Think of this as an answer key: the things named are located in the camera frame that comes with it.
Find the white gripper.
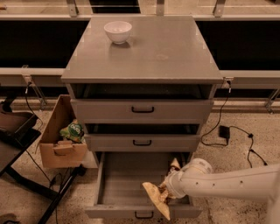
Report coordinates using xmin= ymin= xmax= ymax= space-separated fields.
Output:
xmin=163 ymin=170 xmax=186 ymax=199

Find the brown chip bag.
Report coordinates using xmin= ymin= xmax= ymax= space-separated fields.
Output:
xmin=143 ymin=158 xmax=180 ymax=221

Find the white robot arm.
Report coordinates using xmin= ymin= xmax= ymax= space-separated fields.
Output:
xmin=165 ymin=158 xmax=280 ymax=224

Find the grey bottom drawer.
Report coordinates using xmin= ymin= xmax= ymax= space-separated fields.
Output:
xmin=86 ymin=152 xmax=191 ymax=220

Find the grey drawer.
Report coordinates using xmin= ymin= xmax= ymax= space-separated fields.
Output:
xmin=85 ymin=123 xmax=200 ymax=152
xmin=86 ymin=152 xmax=191 ymax=220
xmin=71 ymin=99 xmax=214 ymax=123

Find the grey top drawer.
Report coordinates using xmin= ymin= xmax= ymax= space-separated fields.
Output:
xmin=71 ymin=99 xmax=214 ymax=123

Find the grey middle drawer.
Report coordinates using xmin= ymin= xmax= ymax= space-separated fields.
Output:
xmin=85 ymin=123 xmax=200 ymax=152

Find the grey drawer cabinet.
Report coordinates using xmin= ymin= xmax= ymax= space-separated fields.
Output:
xmin=60 ymin=15 xmax=225 ymax=220

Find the green snack bag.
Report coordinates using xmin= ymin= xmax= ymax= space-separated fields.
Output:
xmin=59 ymin=119 xmax=84 ymax=144

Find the black power adapter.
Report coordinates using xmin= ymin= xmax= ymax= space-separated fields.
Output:
xmin=219 ymin=125 xmax=230 ymax=139

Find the cardboard box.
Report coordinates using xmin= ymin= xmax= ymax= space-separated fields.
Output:
xmin=39 ymin=94 xmax=88 ymax=168

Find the white ceramic bowl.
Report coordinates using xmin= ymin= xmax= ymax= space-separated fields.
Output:
xmin=104 ymin=21 xmax=132 ymax=44

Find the black cable on floor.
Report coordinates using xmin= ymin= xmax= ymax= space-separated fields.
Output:
xmin=228 ymin=125 xmax=269 ymax=169

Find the black table frame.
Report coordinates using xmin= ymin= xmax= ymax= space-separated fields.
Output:
xmin=0 ymin=91 xmax=86 ymax=224

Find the black cable left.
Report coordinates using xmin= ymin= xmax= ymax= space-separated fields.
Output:
xmin=24 ymin=81 xmax=45 ymax=132

